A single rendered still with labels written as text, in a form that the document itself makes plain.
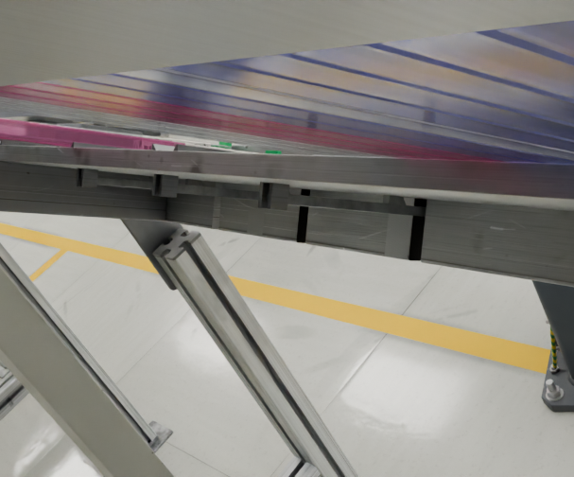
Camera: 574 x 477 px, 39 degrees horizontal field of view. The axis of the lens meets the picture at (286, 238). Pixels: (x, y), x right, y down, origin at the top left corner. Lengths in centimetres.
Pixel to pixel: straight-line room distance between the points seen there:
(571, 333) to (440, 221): 76
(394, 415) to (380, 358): 16
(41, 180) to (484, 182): 49
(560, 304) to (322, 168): 93
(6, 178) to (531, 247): 41
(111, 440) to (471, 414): 60
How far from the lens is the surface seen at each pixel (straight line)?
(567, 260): 46
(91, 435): 106
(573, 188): 24
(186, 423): 169
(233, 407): 164
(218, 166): 35
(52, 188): 69
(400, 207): 50
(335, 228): 57
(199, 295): 80
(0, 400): 152
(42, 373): 101
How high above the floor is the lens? 97
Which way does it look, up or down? 29 degrees down
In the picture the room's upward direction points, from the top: 30 degrees counter-clockwise
